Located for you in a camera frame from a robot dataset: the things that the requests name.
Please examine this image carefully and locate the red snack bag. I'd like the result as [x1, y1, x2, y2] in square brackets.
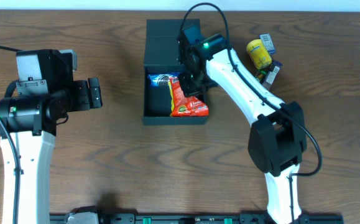
[168, 77, 209, 117]

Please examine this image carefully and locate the blue Oreo cookie pack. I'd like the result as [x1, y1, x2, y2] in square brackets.
[147, 72, 180, 87]

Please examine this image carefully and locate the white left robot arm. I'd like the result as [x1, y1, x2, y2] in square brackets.
[0, 49, 103, 223]

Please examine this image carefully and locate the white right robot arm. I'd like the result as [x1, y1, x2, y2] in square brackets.
[177, 25, 307, 223]

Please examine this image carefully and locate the yellow round candy pack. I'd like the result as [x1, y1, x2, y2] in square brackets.
[246, 39, 272, 69]

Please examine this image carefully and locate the dark green open box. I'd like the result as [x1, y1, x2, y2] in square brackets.
[143, 19, 208, 125]

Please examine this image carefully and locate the dark blue chocolate bar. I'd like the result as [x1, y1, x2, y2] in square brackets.
[261, 60, 282, 90]

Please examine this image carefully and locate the small blue grey packet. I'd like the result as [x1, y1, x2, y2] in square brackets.
[259, 34, 276, 55]

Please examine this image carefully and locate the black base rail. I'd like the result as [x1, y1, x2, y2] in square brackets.
[48, 205, 344, 224]

